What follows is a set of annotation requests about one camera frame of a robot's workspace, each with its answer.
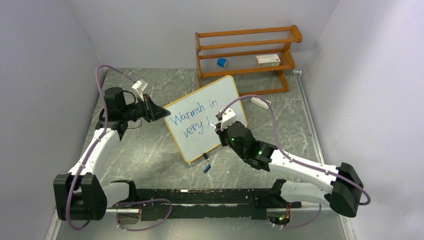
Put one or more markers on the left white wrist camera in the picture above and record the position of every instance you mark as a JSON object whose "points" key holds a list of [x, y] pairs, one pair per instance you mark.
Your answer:
{"points": [[138, 89]]}

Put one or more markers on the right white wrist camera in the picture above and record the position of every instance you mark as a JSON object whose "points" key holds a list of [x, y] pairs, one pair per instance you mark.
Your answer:
{"points": [[229, 117]]}

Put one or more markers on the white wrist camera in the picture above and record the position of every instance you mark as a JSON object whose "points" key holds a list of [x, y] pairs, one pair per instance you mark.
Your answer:
{"points": [[229, 117], [138, 89]]}

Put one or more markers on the yellow framed whiteboard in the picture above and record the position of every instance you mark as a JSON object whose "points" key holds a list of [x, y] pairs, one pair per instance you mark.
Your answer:
{"points": [[190, 116]]}

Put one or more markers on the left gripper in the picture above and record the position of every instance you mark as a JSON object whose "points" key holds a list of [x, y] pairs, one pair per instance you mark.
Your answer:
{"points": [[151, 112]]}

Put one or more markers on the orange wooden shelf rack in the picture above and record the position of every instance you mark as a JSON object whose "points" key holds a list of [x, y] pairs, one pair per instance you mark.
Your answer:
{"points": [[241, 47]]}

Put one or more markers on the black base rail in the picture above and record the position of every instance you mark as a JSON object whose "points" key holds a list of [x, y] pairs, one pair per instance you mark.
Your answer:
{"points": [[250, 203]]}

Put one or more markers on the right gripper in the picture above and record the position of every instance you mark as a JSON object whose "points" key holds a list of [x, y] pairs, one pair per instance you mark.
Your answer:
{"points": [[221, 133]]}

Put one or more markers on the white whiteboard eraser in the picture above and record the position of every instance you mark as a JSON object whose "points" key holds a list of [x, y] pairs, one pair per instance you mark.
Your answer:
{"points": [[263, 103]]}

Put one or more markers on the white red cardboard box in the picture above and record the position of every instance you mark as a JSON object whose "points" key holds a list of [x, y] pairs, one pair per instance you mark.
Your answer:
{"points": [[268, 60]]}

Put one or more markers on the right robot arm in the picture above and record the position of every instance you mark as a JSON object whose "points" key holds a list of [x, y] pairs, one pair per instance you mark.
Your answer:
{"points": [[339, 187]]}

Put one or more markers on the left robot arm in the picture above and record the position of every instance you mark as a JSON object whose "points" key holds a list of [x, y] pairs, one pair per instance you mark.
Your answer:
{"points": [[79, 195]]}

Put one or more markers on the blue marker cap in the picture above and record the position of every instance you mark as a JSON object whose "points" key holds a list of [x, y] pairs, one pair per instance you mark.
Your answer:
{"points": [[207, 168]]}

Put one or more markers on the blue eraser block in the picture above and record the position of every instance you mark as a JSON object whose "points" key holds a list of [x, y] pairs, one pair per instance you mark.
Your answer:
{"points": [[222, 62]]}

